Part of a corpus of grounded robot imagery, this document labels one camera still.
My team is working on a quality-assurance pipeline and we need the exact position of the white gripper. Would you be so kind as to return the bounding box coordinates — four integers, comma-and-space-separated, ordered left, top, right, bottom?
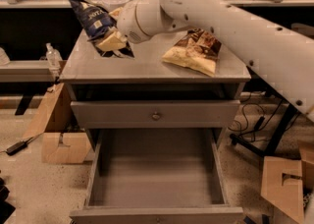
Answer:
95, 0, 189, 52

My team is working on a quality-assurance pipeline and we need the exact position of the blue chip bag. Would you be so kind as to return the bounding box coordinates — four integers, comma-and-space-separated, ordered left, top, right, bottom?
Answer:
69, 0, 116, 40

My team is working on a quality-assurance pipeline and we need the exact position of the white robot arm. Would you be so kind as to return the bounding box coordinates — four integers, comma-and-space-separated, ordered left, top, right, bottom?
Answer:
117, 0, 314, 121

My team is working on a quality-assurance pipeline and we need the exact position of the sea salt chip bag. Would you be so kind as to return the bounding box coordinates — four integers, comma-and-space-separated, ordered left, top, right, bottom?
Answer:
162, 29, 222, 77

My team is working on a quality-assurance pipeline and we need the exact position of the closed grey top drawer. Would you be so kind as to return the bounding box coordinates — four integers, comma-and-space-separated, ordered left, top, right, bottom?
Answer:
71, 100, 239, 130

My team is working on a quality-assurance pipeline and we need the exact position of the grey drawer cabinet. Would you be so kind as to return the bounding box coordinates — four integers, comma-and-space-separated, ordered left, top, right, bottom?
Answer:
59, 0, 252, 224

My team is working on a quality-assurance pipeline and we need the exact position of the open grey middle drawer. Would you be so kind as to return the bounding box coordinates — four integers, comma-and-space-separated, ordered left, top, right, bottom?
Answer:
70, 129, 243, 224

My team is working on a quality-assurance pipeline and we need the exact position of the white bowl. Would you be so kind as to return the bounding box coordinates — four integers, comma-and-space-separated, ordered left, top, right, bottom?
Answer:
101, 0, 130, 12

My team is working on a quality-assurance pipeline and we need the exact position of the clear plastic bottle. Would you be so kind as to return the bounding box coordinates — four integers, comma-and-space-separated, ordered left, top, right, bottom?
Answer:
46, 43, 62, 69

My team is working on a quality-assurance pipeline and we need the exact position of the cardboard box left lower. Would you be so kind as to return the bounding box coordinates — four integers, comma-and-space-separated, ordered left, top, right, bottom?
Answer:
41, 133, 91, 164

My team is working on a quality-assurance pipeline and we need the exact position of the cardboard box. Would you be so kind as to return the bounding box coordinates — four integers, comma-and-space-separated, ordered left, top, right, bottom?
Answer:
261, 141, 314, 224
41, 133, 91, 164

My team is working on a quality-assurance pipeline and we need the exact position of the black power adapter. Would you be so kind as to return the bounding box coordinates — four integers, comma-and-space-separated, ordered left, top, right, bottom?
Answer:
6, 141, 27, 156

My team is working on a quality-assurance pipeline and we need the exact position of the black stand base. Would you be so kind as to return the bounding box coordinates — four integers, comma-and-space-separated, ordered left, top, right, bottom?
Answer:
230, 101, 299, 157

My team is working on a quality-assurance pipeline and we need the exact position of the cardboard box right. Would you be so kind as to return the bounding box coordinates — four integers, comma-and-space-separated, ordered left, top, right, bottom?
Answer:
261, 141, 314, 224

